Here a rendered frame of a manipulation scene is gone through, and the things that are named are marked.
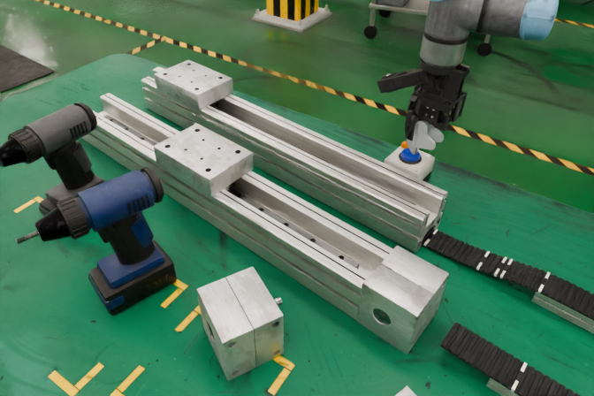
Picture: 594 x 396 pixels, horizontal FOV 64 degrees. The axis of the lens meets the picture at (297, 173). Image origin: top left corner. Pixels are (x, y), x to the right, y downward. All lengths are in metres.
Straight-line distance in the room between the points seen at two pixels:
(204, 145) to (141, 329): 0.35
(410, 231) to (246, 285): 0.33
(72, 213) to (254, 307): 0.28
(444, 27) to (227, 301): 0.55
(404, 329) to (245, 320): 0.23
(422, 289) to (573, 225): 0.44
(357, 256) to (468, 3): 0.44
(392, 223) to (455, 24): 0.36
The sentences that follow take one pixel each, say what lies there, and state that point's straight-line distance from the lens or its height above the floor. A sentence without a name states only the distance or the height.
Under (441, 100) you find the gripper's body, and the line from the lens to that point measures 0.91.
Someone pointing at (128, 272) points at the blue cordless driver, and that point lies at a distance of 0.80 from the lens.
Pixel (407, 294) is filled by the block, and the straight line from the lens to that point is 0.72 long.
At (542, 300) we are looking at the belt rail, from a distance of 0.90.
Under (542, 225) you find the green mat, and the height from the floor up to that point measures 0.78.
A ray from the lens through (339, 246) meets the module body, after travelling 0.82.
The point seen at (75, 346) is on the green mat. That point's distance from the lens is 0.83.
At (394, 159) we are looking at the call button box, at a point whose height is 0.84.
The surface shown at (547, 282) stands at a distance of 0.90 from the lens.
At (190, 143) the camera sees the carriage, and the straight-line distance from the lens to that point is 0.95.
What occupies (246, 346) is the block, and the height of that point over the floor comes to 0.84.
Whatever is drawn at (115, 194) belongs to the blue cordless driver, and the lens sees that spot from 0.71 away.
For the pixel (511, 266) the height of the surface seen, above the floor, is 0.80.
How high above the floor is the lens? 1.43
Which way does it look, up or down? 38 degrees down
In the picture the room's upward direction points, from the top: 1 degrees clockwise
